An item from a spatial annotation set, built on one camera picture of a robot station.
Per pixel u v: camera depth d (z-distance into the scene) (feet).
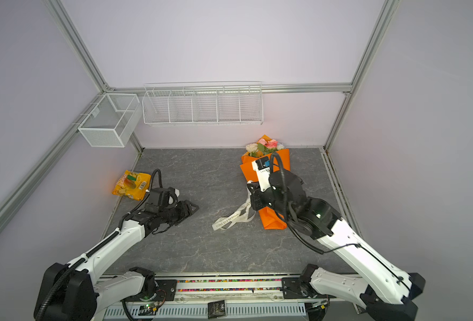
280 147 3.79
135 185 3.25
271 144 3.66
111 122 3.15
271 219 2.92
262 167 1.73
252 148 3.79
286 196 1.42
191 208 2.57
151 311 2.37
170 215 2.36
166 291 2.42
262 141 3.79
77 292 1.30
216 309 2.26
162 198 2.19
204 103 3.25
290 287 2.44
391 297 1.21
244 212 2.37
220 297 2.42
